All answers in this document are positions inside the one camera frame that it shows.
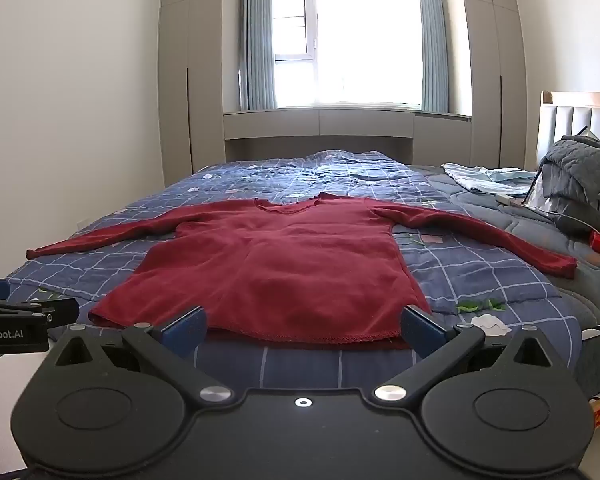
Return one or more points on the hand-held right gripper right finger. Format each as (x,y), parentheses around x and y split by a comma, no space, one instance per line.
(420,328)

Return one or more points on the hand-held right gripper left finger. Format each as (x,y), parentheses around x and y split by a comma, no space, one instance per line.
(187,328)

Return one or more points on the red long-sleeve sweater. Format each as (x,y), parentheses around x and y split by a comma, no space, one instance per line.
(280,260)

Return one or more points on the blue plaid floral quilt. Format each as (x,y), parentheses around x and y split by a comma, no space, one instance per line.
(480,270)

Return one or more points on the light blue cloth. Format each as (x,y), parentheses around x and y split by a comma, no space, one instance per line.
(480,177)

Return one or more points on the silver shiny bag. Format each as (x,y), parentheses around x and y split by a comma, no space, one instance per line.
(539,195)

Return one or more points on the beige window seat cabinet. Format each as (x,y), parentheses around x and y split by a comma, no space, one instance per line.
(330,122)

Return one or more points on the grey quilted blanket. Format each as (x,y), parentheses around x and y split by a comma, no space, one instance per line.
(575,165)

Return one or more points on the tall beige wardrobe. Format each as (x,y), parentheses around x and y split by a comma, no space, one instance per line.
(495,70)
(190,70)

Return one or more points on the grey padded headboard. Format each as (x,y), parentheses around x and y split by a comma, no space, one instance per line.
(570,115)

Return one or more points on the blue-grey curtain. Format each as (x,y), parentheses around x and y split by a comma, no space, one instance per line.
(432,35)
(259,35)

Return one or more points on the beige wooden headboard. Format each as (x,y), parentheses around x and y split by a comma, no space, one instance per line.
(360,40)

